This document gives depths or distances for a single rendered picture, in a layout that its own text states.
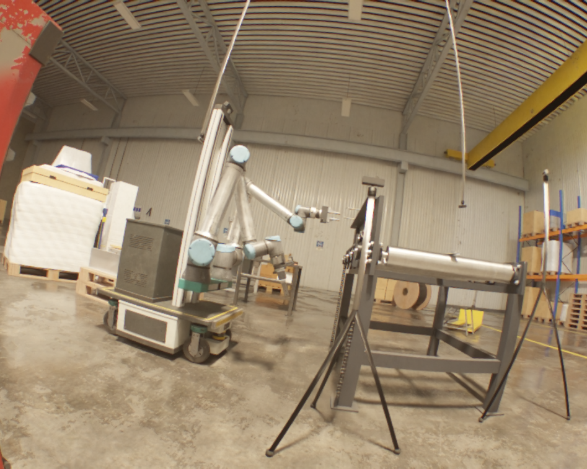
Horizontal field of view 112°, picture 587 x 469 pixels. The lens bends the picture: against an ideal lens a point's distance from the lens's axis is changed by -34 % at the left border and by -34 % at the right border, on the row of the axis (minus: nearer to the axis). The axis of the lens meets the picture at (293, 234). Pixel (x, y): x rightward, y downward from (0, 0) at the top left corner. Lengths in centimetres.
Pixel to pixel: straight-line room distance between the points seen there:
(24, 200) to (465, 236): 1390
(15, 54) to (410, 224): 1280
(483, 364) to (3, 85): 204
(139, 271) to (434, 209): 1235
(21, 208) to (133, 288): 215
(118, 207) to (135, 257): 274
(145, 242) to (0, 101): 179
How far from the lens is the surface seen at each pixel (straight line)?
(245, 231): 187
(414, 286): 852
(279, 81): 1368
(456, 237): 1355
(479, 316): 680
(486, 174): 1428
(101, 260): 347
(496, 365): 196
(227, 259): 229
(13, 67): 39
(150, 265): 205
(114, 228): 479
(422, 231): 1298
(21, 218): 387
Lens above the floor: 72
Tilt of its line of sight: 6 degrees up
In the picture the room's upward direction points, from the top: 10 degrees clockwise
